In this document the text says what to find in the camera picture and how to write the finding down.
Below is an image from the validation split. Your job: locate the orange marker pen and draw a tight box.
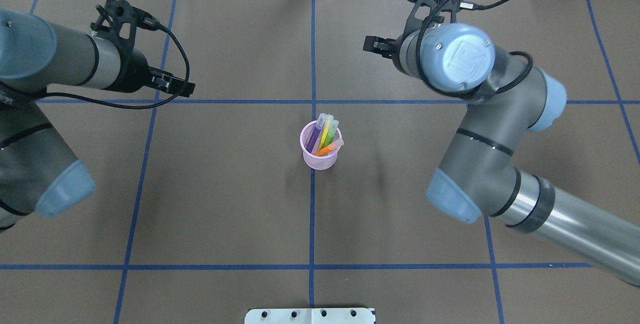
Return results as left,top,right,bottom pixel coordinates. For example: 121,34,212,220
314,138,345,157

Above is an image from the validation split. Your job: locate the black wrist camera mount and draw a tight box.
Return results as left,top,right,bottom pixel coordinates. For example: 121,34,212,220
90,0,162,57
402,0,474,37

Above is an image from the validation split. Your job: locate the purple marker pen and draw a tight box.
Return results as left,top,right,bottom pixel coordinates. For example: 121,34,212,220
305,113,328,155

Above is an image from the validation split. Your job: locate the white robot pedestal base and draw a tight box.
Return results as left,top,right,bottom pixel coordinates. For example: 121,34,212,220
244,307,377,324

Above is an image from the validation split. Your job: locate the brown paper table mat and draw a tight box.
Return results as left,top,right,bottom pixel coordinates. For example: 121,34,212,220
1,0,639,324

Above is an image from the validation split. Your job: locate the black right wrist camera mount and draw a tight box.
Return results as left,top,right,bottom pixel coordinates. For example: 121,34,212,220
402,0,474,37

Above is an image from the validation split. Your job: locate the yellow marker pen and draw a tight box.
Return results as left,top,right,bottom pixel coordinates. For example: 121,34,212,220
317,114,334,151

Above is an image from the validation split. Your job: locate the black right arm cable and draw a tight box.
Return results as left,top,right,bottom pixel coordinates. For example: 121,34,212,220
415,0,535,100

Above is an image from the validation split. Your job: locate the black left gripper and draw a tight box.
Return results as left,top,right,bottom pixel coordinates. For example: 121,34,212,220
116,48,195,97

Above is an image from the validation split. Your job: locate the green marker pen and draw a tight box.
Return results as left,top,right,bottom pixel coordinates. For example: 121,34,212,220
322,119,339,148

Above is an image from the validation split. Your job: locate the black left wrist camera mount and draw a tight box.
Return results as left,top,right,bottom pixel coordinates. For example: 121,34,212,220
90,0,162,57

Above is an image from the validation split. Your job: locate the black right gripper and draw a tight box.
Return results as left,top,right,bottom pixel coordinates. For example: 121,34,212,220
363,35,410,71

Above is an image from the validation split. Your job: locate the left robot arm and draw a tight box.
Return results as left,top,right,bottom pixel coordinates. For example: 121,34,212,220
0,0,195,233

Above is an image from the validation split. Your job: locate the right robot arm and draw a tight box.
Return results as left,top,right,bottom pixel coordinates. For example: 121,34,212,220
363,23,640,286

